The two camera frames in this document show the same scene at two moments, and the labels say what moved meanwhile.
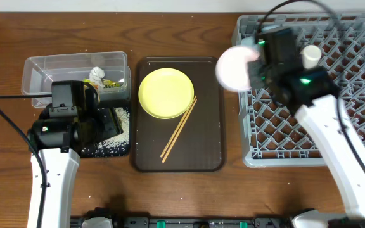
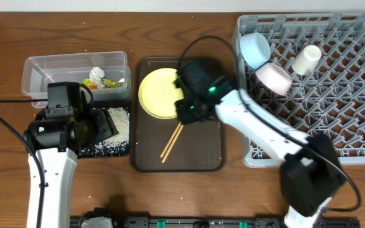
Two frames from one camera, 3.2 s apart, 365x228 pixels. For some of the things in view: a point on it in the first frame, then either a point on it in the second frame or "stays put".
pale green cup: x=311 y=56 stays put
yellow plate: x=166 y=93 stays put
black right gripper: x=255 y=80 to x=182 y=114
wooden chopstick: x=179 y=125 stays put
